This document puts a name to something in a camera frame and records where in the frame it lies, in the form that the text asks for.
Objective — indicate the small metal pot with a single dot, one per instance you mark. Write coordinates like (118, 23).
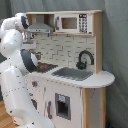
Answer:
(38, 55)

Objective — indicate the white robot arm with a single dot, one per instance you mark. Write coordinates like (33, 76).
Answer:
(18, 63)

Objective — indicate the wooden toy kitchen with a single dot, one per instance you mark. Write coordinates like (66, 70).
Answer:
(87, 97)

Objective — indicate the grey toy sink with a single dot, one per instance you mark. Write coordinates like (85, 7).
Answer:
(73, 74)

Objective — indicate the black toy faucet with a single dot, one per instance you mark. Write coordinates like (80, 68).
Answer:
(82, 62)

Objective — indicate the black toy stovetop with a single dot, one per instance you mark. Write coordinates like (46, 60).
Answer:
(44, 67)

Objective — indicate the right red stove knob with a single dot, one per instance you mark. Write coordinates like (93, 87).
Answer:
(34, 83)

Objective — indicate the white toy microwave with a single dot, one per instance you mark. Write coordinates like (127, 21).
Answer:
(73, 23)

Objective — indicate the grey ice dispenser panel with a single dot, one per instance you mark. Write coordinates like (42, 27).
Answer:
(62, 104)

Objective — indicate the grey range hood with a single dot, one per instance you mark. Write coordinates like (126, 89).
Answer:
(42, 23)

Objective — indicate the toy oven door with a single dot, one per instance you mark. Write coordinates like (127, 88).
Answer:
(35, 103)

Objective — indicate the grey cabinet door handle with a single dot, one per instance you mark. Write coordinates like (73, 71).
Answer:
(49, 110)

